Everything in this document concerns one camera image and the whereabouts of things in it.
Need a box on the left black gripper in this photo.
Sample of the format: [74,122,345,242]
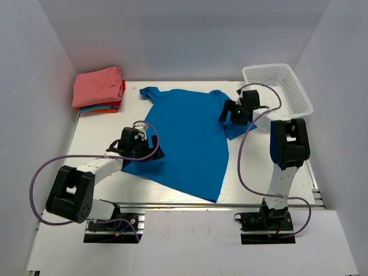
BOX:
[131,135,164,162]

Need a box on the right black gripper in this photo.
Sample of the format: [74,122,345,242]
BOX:
[219,99,249,127]

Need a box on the blue t-shirt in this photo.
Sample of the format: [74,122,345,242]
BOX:
[123,87,248,202]

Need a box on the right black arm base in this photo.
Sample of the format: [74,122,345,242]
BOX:
[234,201,296,245]

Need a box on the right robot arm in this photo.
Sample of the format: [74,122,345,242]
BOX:
[218,89,311,229]

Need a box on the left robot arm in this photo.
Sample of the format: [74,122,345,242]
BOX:
[45,122,165,229]

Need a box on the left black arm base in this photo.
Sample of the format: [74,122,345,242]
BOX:
[83,205,145,244]

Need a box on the white plastic basket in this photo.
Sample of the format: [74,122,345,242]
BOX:
[242,63,313,118]

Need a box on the teal folded t-shirt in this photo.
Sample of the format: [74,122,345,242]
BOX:
[77,105,118,113]

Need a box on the pink folded t-shirt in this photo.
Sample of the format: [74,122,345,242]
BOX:
[72,66,122,107]

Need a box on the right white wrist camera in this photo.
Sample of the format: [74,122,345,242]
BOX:
[236,88,244,106]

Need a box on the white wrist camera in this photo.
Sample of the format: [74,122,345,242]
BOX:
[133,122,149,141]
[236,88,244,106]

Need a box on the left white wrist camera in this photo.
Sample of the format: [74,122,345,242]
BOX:
[133,122,149,141]

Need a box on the aluminium table edge rail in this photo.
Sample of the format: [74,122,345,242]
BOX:
[51,201,325,211]

